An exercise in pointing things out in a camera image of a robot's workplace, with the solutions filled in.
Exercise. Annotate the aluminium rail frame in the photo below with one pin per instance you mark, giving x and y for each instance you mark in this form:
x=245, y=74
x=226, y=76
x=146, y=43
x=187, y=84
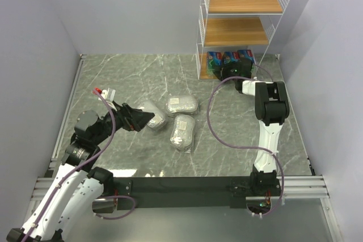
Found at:
x=149, y=153

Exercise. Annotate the blue green sponge pack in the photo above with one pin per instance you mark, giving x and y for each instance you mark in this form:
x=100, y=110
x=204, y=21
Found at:
x=213, y=62
x=246, y=53
x=231, y=59

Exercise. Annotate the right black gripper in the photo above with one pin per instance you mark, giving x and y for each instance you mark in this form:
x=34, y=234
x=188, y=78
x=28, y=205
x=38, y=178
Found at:
x=227, y=71

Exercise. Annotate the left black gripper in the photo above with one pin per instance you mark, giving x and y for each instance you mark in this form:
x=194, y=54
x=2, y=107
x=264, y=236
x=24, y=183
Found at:
x=126, y=117

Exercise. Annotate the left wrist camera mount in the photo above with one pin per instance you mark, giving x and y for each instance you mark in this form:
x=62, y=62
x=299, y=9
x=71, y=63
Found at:
x=107, y=94

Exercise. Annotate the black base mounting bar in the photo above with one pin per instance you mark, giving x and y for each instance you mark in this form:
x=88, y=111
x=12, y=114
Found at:
x=167, y=192

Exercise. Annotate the white wire wooden shelf rack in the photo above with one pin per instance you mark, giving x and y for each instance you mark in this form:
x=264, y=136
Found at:
x=229, y=25

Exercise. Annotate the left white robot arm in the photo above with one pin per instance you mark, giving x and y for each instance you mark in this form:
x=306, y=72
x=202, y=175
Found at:
x=78, y=182

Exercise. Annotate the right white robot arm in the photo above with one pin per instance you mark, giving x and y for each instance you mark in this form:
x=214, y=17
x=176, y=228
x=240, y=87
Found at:
x=271, y=110

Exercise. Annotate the silver sponge pack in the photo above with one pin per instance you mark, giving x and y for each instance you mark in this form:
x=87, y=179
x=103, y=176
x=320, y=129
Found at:
x=183, y=133
x=160, y=118
x=181, y=104

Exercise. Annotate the silver sponge pack top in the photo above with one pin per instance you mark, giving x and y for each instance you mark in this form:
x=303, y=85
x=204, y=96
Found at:
x=181, y=104

